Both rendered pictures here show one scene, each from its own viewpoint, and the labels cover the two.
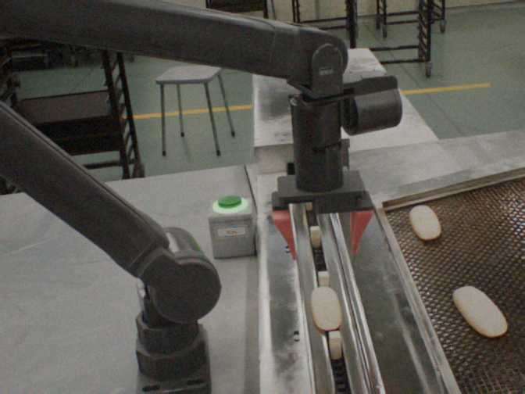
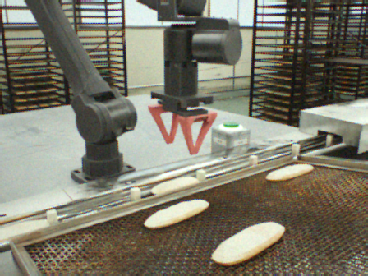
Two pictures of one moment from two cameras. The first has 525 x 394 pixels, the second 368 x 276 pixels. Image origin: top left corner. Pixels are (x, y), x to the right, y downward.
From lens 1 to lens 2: 0.72 m
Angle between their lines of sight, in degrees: 50
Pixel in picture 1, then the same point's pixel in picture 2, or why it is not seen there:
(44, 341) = not seen: hidden behind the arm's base
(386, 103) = (213, 39)
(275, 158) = (310, 123)
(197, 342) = (102, 161)
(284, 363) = (101, 186)
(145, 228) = (84, 81)
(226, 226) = (218, 136)
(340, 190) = (175, 96)
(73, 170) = (63, 40)
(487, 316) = (161, 213)
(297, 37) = not seen: outside the picture
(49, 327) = not seen: hidden behind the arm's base
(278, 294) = (169, 167)
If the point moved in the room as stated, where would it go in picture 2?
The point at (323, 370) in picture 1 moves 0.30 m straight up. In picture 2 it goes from (109, 201) to (98, 13)
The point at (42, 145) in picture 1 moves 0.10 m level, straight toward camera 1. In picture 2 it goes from (55, 24) to (9, 24)
